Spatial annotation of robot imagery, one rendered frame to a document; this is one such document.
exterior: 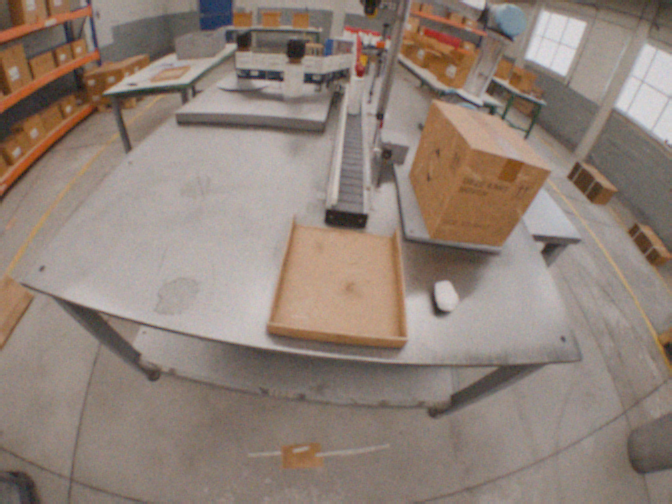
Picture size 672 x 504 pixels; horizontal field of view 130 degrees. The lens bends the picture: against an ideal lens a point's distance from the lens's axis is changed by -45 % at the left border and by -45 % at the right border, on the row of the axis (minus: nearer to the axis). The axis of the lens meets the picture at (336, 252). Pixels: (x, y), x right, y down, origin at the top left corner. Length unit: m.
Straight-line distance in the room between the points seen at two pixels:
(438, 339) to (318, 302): 0.26
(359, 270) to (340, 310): 0.11
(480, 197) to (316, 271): 0.42
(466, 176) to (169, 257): 0.69
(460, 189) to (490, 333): 0.33
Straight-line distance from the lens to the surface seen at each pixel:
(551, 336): 0.81
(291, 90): 1.32
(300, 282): 0.60
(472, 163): 0.64
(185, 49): 3.14
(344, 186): 0.78
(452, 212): 0.70
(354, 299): 0.59
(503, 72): 5.93
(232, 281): 0.62
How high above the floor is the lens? 1.32
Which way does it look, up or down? 48 degrees down
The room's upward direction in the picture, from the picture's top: 11 degrees clockwise
